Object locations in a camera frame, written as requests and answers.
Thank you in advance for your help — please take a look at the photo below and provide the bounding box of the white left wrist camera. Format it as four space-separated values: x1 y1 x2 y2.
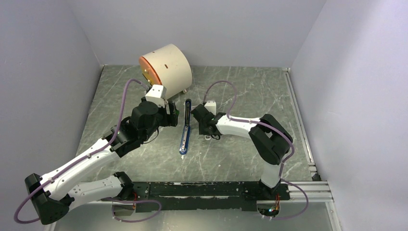
145 84 166 108

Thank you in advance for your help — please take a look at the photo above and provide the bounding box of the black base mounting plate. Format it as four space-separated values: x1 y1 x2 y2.
115 181 290 212

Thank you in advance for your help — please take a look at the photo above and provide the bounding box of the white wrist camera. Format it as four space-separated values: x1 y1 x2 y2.
204 101 217 115
145 84 166 108

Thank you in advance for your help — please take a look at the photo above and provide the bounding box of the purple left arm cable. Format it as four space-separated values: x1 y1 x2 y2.
13 78 163 224

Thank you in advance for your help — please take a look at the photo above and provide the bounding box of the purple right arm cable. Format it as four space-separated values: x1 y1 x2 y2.
203 80 310 221

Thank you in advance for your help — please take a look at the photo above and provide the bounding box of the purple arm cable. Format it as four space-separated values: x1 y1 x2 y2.
13 78 163 224
203 80 310 221

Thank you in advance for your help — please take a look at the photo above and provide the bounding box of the aluminium frame rail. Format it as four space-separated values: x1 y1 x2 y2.
100 86 331 220

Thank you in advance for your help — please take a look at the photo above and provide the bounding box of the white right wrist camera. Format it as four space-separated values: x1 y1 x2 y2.
204 101 217 115

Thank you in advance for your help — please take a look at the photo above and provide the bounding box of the blue black stapler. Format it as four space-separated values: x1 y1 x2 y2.
179 99 191 156

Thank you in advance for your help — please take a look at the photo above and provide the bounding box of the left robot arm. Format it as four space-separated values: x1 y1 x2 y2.
25 101 179 225

